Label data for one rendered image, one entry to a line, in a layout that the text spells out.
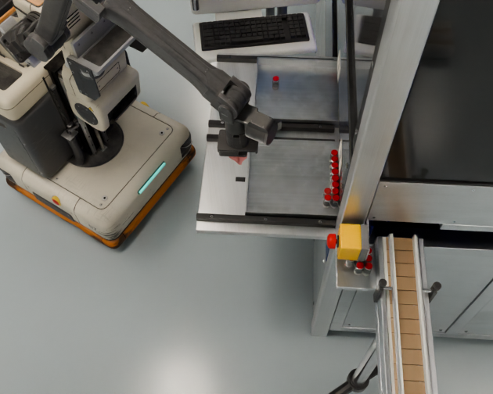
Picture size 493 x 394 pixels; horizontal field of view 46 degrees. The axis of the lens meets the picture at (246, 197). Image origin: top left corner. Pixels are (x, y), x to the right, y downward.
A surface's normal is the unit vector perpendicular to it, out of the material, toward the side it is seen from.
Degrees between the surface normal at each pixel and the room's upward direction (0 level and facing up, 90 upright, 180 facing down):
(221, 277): 0
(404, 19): 90
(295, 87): 0
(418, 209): 90
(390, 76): 90
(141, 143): 0
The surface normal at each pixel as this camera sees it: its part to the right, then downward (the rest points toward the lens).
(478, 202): -0.07, 0.86
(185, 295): -0.02, -0.51
